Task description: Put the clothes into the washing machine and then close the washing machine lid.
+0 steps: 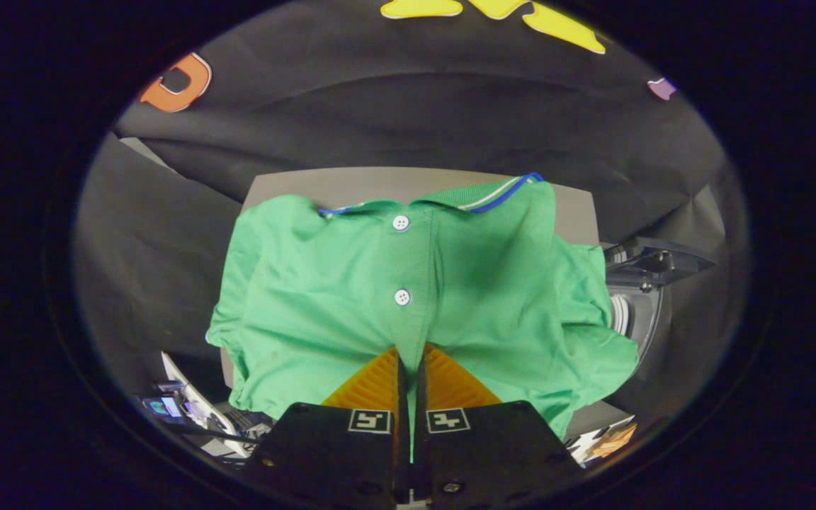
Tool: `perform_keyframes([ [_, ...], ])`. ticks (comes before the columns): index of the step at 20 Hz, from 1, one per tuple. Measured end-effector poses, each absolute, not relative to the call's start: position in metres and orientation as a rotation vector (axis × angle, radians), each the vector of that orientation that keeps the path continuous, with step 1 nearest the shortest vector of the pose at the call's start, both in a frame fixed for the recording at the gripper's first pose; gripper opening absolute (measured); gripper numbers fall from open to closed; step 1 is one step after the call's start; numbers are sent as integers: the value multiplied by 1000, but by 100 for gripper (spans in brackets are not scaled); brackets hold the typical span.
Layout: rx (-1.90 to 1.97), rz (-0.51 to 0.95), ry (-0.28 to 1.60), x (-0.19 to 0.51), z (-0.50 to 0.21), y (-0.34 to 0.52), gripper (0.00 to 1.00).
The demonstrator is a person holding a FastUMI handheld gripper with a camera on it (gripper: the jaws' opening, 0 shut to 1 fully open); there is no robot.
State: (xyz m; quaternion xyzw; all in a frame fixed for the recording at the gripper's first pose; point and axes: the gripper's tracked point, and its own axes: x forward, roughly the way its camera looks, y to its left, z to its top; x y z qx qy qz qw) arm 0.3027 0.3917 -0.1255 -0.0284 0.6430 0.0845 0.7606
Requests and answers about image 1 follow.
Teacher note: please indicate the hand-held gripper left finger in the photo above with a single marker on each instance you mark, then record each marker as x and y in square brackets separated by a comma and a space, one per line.
[337, 453]

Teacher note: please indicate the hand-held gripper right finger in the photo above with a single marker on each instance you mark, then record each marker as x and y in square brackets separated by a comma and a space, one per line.
[486, 453]

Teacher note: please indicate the green polo shirt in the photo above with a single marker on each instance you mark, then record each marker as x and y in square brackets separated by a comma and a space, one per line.
[323, 304]

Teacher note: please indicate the dark washing machine lid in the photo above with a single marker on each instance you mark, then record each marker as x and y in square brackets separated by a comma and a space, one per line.
[656, 261]

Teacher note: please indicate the grey box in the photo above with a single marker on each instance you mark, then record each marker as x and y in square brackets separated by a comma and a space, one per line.
[596, 418]

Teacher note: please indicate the white orange printed item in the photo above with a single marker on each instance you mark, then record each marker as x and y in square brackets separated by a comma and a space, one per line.
[610, 440]

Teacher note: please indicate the white board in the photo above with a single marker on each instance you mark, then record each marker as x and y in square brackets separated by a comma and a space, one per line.
[199, 404]

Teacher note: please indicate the small lit screen device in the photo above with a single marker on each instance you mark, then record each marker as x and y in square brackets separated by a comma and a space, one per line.
[167, 406]

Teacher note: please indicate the light grey stand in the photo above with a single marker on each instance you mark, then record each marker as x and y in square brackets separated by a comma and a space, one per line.
[380, 185]

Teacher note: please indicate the black backdrop cloth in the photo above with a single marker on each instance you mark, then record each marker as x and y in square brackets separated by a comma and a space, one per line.
[380, 106]

